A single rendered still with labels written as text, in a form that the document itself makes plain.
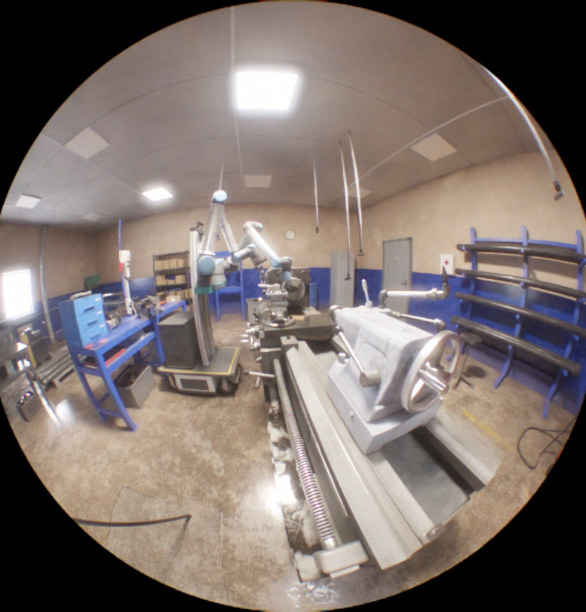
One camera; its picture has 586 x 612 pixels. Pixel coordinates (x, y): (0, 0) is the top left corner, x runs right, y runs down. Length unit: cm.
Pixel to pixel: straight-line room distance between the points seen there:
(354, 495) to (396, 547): 19
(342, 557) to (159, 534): 117
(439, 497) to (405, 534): 23
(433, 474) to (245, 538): 103
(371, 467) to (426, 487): 25
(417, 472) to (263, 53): 282
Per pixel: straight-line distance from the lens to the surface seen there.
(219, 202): 164
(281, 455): 107
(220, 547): 138
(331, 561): 57
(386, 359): 50
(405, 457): 76
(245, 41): 220
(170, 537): 150
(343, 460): 56
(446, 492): 76
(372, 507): 51
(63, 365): 391
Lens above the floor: 132
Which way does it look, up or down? 12 degrees down
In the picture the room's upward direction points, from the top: 1 degrees counter-clockwise
